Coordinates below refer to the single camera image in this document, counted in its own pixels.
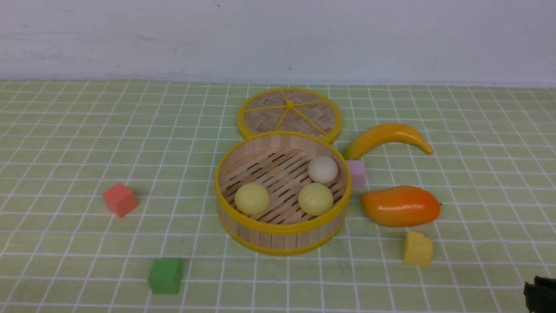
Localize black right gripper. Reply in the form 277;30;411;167
523;276;556;313

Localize yellow foam block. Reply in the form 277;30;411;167
402;230;434;267

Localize pale yellow bun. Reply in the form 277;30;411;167
298;183;334;216
234;182;270;216

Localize red foam cube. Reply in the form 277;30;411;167
103;183;139;218

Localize orange toy mango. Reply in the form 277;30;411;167
360;186;442;227

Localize bamboo steamer lid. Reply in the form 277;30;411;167
237;87;342;144

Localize pink foam cube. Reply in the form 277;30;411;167
346;160;367;189

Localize yellow toy banana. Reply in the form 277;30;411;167
342;123;434;160

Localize white bun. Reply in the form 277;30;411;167
308;155;339;184

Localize bamboo steamer tray yellow rim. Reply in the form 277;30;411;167
214;131;352;256

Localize green foam cube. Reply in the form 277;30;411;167
148;258;183;295

